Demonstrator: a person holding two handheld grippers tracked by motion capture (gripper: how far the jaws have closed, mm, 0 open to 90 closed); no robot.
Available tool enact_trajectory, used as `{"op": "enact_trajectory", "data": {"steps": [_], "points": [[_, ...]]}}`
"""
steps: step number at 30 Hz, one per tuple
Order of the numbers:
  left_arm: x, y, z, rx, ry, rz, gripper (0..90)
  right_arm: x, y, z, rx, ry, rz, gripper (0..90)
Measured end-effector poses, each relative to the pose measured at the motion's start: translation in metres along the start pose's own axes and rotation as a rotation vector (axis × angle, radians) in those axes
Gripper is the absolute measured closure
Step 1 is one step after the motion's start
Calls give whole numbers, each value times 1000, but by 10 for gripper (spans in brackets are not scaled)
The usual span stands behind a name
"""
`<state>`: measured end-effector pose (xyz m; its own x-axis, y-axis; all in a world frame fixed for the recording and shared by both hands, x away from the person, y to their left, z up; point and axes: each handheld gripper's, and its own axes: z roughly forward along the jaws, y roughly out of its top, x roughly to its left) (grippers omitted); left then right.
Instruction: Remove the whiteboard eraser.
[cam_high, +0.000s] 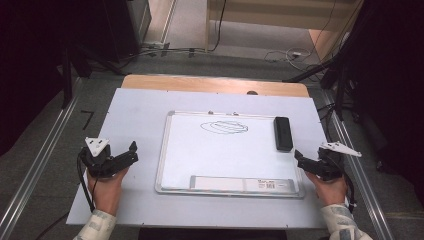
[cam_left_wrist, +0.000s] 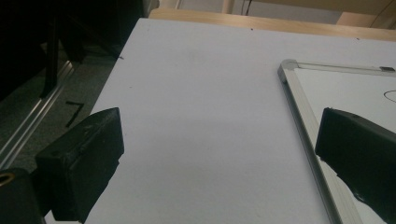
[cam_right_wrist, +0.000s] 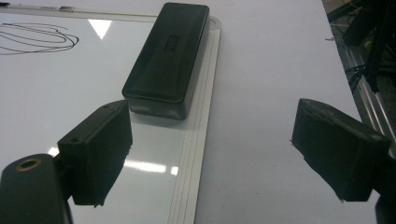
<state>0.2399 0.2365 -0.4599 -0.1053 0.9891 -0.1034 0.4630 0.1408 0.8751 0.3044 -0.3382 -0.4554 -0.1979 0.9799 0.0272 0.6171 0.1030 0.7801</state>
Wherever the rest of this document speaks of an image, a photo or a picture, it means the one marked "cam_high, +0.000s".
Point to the aluminium floor rail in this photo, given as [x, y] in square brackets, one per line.
[361, 176]
[36, 166]

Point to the black whiteboard eraser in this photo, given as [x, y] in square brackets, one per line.
[283, 134]

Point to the person's left hand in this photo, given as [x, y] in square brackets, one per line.
[105, 193]

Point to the white whiteboard with metal frame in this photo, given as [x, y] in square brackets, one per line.
[226, 156]

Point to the dark cabinet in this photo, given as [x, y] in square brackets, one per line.
[123, 26]

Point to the white paper label strip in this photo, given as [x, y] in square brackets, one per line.
[226, 184]

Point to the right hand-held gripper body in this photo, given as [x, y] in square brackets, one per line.
[330, 165]

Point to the light wooden shelf unit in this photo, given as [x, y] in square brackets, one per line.
[276, 15]

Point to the black metal stand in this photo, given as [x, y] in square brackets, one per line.
[340, 96]
[67, 83]

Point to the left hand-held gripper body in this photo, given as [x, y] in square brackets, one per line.
[96, 160]

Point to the person's right hand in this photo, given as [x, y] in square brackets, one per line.
[331, 193]

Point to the grey power strip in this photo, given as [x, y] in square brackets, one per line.
[156, 45]

